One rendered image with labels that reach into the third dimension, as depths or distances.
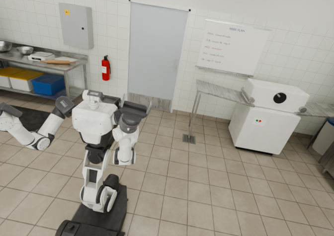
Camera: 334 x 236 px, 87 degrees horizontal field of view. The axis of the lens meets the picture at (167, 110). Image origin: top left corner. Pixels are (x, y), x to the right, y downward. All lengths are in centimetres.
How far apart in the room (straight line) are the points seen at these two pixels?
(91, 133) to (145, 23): 273
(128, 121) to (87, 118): 48
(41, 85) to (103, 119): 304
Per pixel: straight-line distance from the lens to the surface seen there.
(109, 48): 391
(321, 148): 462
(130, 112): 75
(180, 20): 357
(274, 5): 377
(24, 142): 131
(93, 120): 122
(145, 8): 365
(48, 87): 409
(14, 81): 452
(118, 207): 214
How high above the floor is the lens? 199
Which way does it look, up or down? 29 degrees down
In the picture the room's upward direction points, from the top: 9 degrees clockwise
